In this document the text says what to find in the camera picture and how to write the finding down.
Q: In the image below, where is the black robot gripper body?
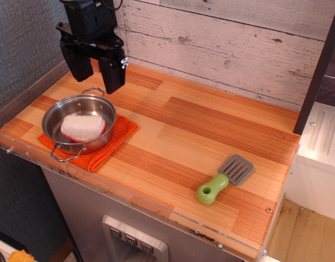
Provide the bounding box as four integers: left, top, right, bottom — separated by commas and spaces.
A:
56, 1, 124, 59

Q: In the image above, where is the green handled grey spatula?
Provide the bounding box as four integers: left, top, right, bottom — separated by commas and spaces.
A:
196, 154, 254, 205

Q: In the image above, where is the grey toy fridge cabinet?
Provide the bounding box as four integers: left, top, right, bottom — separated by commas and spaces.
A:
43, 168, 263, 261

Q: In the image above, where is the dark vertical post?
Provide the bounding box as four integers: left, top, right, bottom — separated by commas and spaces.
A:
293, 15, 335, 135

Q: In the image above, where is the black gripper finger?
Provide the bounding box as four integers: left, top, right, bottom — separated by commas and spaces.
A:
98, 50, 125, 94
60, 41, 93, 82

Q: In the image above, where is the clear acrylic edge guard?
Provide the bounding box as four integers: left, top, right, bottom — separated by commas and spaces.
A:
0, 126, 299, 261

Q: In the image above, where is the silver dispenser panel with buttons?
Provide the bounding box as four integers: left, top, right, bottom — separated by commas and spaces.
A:
102, 215, 169, 261

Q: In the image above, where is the stainless steel pot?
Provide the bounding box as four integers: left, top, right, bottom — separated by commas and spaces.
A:
41, 87, 117, 162

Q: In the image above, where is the white plastic cabinet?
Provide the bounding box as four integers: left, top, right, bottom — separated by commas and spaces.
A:
284, 103, 335, 219

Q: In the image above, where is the yellow object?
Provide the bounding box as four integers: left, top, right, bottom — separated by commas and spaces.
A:
8, 250, 35, 262

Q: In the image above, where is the aluminium extrusion post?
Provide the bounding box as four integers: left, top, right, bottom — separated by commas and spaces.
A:
112, 0, 130, 69

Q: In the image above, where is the orange knitted cloth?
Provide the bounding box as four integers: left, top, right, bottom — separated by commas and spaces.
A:
38, 115, 139, 172

